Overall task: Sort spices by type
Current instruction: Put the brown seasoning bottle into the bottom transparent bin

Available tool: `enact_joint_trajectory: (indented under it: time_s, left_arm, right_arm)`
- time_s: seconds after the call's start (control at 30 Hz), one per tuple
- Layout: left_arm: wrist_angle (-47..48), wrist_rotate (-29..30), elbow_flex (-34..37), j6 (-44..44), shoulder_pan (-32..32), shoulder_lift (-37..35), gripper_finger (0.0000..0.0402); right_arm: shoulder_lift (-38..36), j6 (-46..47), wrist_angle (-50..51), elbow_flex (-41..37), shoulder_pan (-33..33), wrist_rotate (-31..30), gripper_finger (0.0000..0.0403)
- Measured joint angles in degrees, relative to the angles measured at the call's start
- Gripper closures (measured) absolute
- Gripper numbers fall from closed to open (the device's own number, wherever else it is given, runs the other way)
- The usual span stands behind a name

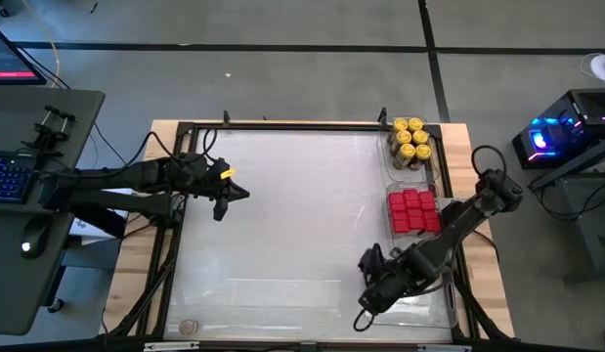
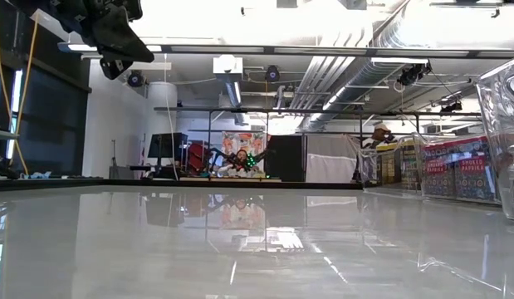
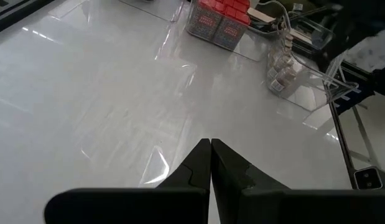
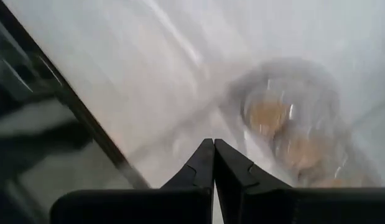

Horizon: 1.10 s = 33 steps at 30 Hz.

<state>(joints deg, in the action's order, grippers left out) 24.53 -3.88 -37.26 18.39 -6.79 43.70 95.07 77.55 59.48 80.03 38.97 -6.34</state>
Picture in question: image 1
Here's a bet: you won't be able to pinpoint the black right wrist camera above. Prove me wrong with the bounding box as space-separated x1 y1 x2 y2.
358 242 387 286

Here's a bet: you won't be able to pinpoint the black computer mouse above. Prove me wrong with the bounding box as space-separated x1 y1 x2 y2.
19 214 52 260

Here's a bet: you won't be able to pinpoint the black clamp stand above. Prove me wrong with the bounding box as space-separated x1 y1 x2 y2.
21 104 78 158

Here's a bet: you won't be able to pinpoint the dark computer monitor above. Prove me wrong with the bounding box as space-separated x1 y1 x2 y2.
0 22 48 87

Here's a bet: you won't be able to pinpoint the yellow cable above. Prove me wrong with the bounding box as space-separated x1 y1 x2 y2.
32 12 63 88

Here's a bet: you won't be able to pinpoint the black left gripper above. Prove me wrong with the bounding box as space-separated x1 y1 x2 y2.
177 152 251 202

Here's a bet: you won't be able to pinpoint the white printed papers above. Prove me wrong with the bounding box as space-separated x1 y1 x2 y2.
66 188 140 245

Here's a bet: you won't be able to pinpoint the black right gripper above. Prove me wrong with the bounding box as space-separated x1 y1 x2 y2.
358 246 443 316

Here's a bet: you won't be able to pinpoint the dark grey desk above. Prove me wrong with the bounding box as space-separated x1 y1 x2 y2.
0 86 107 337

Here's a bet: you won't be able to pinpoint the dark grey equipment cart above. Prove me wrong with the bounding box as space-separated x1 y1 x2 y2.
526 139 605 285

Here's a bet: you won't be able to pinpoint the black computer with coloured lights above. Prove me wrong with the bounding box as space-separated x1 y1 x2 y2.
511 87 605 171

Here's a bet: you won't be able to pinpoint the backlit black keyboard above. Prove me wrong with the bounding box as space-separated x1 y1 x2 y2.
0 150 39 205

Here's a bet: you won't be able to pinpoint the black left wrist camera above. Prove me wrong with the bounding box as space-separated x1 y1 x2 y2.
212 196 231 223

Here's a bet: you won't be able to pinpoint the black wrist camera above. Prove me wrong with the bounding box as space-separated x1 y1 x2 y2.
212 196 231 223
358 242 387 286

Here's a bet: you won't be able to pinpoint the clear plastic tray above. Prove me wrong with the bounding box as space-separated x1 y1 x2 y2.
383 181 450 268
376 116 443 191
363 264 460 330

